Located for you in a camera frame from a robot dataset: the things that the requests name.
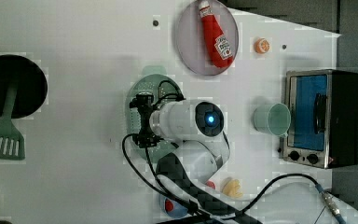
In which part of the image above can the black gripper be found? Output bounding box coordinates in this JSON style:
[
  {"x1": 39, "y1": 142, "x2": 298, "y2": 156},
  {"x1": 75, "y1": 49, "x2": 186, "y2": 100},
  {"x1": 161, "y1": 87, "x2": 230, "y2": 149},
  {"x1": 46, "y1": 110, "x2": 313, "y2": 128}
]
[{"x1": 130, "y1": 92, "x2": 160, "y2": 148}]

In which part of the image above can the mint green strainer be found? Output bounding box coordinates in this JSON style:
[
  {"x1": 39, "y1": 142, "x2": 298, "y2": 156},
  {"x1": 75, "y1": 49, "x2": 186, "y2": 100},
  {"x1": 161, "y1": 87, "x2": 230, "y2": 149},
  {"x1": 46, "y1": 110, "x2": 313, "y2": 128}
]
[{"x1": 125, "y1": 65, "x2": 185, "y2": 163}]

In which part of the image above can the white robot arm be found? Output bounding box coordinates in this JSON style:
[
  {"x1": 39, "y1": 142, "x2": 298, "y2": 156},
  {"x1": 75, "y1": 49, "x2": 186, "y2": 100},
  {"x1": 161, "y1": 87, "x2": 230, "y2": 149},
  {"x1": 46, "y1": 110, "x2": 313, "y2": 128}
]
[{"x1": 129, "y1": 92, "x2": 262, "y2": 224}]

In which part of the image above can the grey round plate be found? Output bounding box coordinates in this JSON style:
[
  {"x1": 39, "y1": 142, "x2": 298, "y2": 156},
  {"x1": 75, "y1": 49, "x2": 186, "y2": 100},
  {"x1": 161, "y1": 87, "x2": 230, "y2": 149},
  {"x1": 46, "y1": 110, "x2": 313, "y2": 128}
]
[{"x1": 175, "y1": 0, "x2": 239, "y2": 76}]

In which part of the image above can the red ketchup bottle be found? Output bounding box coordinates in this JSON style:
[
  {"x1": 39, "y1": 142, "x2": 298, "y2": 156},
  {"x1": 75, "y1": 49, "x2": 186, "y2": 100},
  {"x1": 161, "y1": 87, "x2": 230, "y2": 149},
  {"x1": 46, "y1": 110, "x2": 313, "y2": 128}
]
[{"x1": 199, "y1": 0, "x2": 233, "y2": 68}]

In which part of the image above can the red toy strawberry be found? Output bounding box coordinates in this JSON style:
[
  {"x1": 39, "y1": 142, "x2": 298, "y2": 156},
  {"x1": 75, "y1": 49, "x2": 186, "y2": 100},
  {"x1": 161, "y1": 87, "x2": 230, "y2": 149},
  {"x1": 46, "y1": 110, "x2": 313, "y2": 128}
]
[{"x1": 206, "y1": 181, "x2": 216, "y2": 189}]

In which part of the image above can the red toy in bowl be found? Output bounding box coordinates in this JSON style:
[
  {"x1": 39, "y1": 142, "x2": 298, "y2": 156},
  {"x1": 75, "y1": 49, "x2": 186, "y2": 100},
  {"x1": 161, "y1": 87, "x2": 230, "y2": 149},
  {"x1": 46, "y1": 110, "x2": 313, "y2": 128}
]
[{"x1": 165, "y1": 200, "x2": 174, "y2": 212}]

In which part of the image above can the blue bowl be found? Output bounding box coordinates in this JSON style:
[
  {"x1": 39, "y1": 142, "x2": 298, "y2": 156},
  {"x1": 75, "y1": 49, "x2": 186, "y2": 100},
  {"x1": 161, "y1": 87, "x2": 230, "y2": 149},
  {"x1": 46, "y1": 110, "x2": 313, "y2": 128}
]
[{"x1": 159, "y1": 195, "x2": 187, "y2": 219}]

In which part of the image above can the yellow banana toy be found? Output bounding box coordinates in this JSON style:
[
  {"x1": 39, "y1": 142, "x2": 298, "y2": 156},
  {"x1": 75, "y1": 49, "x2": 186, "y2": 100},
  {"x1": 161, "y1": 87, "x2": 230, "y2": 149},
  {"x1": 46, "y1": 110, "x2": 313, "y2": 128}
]
[{"x1": 222, "y1": 179, "x2": 243, "y2": 199}]

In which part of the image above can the orange slice toy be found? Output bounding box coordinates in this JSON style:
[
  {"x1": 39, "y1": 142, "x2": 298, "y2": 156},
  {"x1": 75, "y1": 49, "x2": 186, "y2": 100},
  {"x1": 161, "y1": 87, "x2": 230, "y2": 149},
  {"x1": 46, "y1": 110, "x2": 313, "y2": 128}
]
[{"x1": 254, "y1": 38, "x2": 270, "y2": 54}]

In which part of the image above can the mint green mug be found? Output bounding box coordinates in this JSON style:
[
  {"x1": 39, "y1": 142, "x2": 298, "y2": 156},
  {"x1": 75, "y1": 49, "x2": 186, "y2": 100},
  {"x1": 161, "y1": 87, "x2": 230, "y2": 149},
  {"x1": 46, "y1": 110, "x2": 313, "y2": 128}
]
[{"x1": 253, "y1": 103, "x2": 291, "y2": 138}]

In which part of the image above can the green spatula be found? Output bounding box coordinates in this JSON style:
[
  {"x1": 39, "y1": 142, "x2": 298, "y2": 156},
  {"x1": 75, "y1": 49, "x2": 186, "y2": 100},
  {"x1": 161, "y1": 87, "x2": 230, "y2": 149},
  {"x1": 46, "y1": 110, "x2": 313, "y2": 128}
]
[{"x1": 0, "y1": 83, "x2": 25, "y2": 161}]

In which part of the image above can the black toaster oven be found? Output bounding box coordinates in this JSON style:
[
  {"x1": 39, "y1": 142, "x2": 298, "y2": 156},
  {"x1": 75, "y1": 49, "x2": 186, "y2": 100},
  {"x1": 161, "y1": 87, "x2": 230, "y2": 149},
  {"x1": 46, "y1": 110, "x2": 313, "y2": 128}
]
[{"x1": 282, "y1": 69, "x2": 358, "y2": 169}]

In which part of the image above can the black cylinder cup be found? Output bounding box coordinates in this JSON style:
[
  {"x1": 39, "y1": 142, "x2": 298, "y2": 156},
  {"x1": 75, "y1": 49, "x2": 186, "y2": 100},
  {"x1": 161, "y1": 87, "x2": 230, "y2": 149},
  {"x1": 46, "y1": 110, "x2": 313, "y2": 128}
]
[{"x1": 0, "y1": 220, "x2": 13, "y2": 224}]

